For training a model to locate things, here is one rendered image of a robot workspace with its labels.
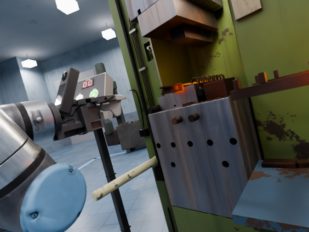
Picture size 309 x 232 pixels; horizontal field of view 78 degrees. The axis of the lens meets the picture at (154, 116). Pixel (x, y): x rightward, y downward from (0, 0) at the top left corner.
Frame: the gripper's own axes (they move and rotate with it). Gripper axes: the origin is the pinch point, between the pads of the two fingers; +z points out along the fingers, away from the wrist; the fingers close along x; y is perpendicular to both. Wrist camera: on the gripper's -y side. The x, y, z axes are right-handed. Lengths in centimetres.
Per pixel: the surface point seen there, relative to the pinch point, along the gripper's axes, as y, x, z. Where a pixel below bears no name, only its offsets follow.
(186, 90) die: 2.5, 3.9, 32.9
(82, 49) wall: -371, -846, 524
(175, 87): -0.1, 0.6, 30.2
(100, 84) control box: -13, -43, 26
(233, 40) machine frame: -20, 12, 81
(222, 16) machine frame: -34, 9, 81
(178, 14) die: -27.6, 7.6, 34.5
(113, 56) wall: -287, -706, 602
